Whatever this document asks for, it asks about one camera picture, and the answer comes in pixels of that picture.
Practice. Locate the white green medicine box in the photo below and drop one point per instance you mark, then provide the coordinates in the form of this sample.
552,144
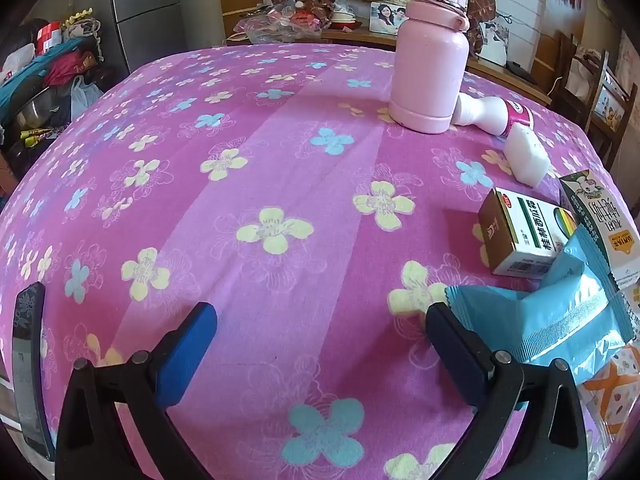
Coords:
515,240

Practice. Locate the large photo print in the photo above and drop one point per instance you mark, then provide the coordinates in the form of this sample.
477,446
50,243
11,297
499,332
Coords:
495,42

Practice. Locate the small framed photo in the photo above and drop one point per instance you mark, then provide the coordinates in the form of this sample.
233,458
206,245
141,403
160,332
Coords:
385,17

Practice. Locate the clear plastic bag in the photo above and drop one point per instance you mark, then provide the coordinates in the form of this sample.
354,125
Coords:
270,25

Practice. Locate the blue wrapper packet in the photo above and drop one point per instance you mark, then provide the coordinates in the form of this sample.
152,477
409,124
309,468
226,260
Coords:
560,320

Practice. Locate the pile of clothes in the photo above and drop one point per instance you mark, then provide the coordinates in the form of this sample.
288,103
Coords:
60,60

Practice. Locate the flower picture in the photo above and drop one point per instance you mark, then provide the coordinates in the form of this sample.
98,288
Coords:
612,105

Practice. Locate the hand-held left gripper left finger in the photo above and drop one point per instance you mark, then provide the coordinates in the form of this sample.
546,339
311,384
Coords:
187,355

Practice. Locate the green white milk carton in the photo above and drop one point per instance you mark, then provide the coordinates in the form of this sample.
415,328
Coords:
600,220

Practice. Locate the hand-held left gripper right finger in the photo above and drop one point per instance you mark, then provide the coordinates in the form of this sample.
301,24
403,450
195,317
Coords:
457,355

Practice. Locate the white bottle with pink label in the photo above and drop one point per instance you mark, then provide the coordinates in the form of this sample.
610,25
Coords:
485,112

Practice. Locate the black box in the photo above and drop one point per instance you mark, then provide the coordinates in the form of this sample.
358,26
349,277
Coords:
517,67

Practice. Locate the orange white snack packet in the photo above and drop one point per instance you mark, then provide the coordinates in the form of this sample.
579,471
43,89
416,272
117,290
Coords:
612,385

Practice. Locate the grey refrigerator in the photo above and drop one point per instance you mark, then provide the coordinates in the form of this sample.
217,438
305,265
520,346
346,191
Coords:
160,10

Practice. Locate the white plastic bag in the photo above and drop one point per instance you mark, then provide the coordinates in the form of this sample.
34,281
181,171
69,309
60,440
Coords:
85,97

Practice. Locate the white red bowl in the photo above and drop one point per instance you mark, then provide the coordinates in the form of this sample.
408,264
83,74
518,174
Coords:
345,17

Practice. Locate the wooden chair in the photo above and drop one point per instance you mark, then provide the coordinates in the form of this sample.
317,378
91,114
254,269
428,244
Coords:
592,125

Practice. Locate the pink floral tablecloth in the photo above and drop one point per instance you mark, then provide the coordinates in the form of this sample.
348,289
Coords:
250,160

